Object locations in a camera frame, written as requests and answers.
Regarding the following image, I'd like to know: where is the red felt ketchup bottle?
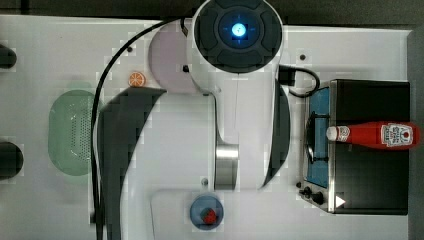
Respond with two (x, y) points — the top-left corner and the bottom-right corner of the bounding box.
(326, 121), (421, 151)

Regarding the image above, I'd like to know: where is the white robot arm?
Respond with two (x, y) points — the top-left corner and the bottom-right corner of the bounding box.
(96, 0), (290, 240)

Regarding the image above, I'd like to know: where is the black toaster oven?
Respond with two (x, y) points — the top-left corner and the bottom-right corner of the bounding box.
(297, 80), (410, 215)

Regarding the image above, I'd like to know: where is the lilac round plate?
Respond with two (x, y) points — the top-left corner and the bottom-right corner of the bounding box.
(148, 21), (197, 94)

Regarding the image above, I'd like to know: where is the blue cup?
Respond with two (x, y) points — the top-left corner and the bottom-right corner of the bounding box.
(189, 195), (224, 231)

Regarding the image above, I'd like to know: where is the orange slice toy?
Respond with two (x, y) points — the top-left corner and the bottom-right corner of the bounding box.
(128, 72), (146, 87)

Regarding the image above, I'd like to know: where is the strawberry toy in cup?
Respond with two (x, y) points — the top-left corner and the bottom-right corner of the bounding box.
(201, 208), (217, 225)

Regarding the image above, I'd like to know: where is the green perforated colander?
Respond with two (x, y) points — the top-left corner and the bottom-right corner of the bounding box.
(48, 90), (94, 176)

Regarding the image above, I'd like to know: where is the black cylinder lower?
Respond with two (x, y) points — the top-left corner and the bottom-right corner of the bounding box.
(0, 142), (24, 180)

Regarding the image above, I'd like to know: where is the black cylinder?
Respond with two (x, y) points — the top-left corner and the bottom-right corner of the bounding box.
(0, 45), (17, 69)
(0, 142), (24, 180)

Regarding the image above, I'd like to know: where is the black cylinder upper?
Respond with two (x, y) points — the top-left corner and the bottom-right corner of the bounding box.
(0, 45), (17, 69)

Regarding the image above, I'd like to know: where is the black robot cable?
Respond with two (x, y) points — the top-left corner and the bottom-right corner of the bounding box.
(90, 17), (188, 240)

